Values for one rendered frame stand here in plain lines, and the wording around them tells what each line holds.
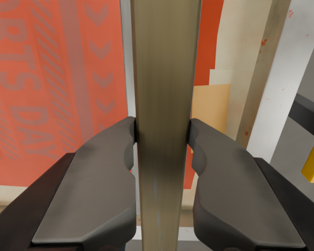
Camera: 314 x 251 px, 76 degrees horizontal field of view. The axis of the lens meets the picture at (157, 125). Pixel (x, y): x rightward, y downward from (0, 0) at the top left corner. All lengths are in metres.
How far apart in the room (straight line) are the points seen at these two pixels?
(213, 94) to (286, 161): 1.58
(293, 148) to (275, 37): 1.55
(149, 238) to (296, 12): 0.24
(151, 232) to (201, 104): 0.17
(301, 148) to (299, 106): 1.29
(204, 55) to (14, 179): 0.35
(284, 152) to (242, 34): 1.53
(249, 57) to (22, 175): 0.38
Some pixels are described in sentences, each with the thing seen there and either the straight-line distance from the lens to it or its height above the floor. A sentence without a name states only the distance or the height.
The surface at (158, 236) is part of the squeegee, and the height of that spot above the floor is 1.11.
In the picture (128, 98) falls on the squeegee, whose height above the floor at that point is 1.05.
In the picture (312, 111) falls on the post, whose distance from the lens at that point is 0.50.
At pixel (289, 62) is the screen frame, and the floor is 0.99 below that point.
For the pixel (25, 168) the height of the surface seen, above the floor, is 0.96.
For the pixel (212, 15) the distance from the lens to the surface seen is 0.26.
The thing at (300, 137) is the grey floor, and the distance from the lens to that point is 1.74.
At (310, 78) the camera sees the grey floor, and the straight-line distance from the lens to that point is 1.55.
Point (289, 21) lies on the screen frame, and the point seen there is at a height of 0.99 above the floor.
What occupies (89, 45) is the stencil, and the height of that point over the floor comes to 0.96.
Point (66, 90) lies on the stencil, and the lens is 0.29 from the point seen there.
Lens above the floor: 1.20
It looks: 61 degrees down
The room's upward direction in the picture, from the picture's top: 180 degrees counter-clockwise
